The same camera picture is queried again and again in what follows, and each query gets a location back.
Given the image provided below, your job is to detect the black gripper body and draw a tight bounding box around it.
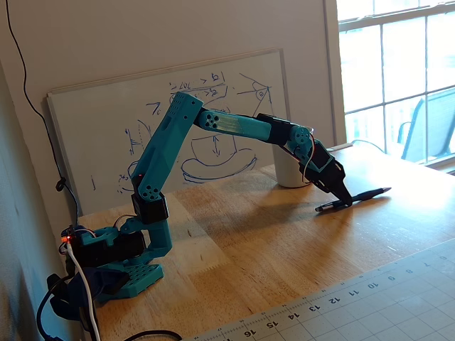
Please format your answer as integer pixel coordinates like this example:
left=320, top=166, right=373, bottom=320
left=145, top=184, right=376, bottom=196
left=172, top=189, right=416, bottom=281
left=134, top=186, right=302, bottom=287
left=299, top=139, right=346, bottom=195

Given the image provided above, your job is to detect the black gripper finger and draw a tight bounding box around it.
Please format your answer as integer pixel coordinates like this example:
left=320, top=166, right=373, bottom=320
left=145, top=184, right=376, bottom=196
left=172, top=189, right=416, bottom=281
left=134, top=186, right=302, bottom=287
left=319, top=183, right=354, bottom=208

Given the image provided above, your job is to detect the dark blue ballpoint pen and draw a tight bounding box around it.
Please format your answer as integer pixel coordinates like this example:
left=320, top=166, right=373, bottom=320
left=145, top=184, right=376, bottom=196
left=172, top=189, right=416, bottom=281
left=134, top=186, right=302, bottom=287
left=315, top=187, right=392, bottom=213

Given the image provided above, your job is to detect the white ceramic mug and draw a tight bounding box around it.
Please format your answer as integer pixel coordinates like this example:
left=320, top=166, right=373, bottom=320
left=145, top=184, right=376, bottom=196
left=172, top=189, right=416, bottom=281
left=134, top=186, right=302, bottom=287
left=272, top=127, right=316, bottom=188

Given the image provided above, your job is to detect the blue patio chair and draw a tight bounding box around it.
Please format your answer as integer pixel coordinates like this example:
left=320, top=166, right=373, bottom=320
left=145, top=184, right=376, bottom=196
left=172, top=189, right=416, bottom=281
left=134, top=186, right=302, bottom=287
left=397, top=87, right=455, bottom=163

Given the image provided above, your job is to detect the grey gridded cutting mat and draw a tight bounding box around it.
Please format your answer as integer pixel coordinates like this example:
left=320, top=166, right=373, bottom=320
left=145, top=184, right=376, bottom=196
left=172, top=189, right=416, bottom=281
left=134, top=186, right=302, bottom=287
left=184, top=238, right=455, bottom=341

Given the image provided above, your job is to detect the white framed window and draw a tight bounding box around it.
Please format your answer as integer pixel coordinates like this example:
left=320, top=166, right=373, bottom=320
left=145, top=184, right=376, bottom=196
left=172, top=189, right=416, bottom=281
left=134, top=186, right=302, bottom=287
left=336, top=0, right=455, bottom=171

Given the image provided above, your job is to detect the whiteboard with blue drawings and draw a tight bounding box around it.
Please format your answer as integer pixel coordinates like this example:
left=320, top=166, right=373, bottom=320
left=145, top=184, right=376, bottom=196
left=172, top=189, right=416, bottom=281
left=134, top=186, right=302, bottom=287
left=46, top=48, right=292, bottom=217

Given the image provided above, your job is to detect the dark blue table clamp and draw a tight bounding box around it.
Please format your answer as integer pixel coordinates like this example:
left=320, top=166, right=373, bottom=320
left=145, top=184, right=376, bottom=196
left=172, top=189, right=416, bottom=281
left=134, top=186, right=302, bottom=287
left=48, top=268, right=129, bottom=320

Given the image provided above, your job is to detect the motor controller board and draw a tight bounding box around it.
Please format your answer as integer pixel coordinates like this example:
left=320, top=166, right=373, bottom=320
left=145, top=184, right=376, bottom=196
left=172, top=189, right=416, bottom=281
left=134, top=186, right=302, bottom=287
left=60, top=226, right=77, bottom=250

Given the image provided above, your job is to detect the black power cable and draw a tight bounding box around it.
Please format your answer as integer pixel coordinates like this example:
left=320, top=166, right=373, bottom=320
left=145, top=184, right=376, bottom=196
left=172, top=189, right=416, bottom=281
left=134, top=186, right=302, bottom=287
left=36, top=273, right=183, bottom=341

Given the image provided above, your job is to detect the white usb cable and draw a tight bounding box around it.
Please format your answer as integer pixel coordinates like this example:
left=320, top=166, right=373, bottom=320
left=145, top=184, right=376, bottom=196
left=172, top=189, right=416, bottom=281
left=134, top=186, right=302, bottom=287
left=65, top=244, right=102, bottom=341

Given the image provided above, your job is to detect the thin black wall cable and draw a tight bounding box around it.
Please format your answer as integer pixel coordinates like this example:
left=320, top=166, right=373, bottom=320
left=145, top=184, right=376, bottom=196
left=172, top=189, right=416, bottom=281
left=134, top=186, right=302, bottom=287
left=4, top=0, right=81, bottom=217

